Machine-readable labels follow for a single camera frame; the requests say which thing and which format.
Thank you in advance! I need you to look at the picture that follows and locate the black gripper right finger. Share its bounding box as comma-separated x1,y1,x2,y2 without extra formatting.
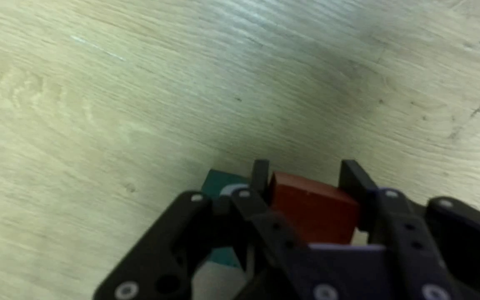
338,158,480,300

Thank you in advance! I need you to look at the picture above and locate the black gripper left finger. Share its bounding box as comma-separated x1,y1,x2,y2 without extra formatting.
91,158,313,300

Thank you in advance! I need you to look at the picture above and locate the red cube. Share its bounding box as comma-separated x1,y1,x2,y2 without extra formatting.
266,170,361,247

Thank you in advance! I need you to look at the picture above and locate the green cube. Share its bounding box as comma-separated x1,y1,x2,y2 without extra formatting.
199,168,253,272

